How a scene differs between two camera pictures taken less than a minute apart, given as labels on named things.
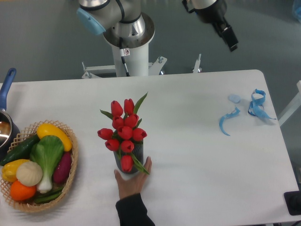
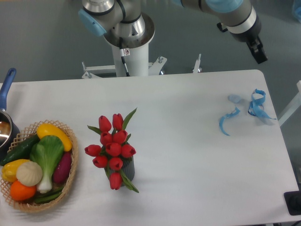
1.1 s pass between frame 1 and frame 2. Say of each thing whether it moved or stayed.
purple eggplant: stayed
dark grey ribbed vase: moved
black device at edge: stayed
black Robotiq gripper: moved
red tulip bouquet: moved
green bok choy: stayed
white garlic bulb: stayed
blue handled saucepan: stayed
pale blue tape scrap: stayed
